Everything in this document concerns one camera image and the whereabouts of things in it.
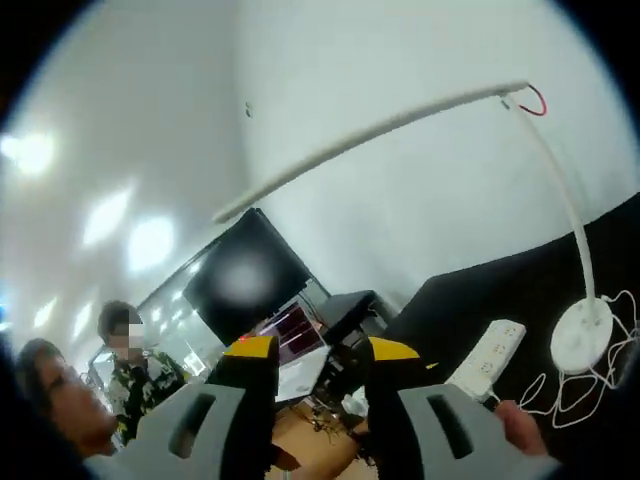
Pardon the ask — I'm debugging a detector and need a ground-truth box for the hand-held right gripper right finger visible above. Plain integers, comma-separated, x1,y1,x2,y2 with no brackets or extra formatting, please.
366,336,559,480

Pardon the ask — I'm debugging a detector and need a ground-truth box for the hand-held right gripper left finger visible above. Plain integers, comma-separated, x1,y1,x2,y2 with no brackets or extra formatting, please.
97,335,281,480

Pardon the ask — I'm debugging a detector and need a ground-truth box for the white desk lamp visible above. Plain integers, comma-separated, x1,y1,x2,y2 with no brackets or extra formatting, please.
212,77,614,374

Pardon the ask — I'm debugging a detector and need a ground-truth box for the person's left hand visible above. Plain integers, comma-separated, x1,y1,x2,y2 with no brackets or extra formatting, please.
498,402,549,458

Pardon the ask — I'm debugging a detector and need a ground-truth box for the person's own head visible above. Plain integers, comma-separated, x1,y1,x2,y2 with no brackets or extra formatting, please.
17,337,119,459

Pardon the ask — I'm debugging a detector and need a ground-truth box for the black monitor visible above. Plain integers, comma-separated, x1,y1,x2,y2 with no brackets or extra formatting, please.
182,208,312,346

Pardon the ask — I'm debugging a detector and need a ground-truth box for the white laptop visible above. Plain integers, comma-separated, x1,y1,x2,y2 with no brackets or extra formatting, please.
252,304,332,404

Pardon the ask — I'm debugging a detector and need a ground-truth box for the thin white lamp cable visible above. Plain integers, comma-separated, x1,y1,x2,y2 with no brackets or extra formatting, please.
517,289,640,429

